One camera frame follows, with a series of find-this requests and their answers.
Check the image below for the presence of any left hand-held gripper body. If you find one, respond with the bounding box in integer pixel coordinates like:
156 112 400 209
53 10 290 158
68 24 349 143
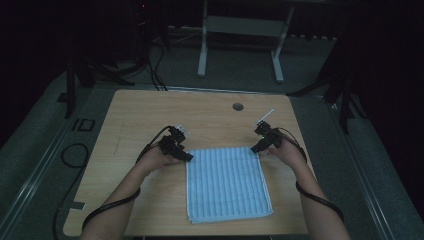
157 124 190 158

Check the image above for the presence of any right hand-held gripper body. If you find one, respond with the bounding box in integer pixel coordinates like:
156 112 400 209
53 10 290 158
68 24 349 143
253 108 284 149

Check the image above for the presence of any light blue towel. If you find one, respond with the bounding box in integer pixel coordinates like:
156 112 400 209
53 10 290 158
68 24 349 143
185 146 274 224

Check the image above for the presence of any person's left hand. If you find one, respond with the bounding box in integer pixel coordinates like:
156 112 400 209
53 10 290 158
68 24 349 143
138 144 183 178

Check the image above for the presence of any person's right hand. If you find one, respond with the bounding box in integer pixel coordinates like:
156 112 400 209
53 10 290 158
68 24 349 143
266 138 306 171

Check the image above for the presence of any metal floor strip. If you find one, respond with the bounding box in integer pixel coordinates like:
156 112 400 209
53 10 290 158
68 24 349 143
328 99 398 240
0 89 111 234
93 83 334 101

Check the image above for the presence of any black stand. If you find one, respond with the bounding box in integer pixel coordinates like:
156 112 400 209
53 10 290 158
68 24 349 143
286 33 368 134
64 59 136 119

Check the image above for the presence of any black cables bundle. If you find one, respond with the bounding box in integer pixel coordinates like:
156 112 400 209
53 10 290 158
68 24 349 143
146 43 168 92

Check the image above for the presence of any white desk frame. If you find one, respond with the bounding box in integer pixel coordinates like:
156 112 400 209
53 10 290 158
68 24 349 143
197 0 296 84

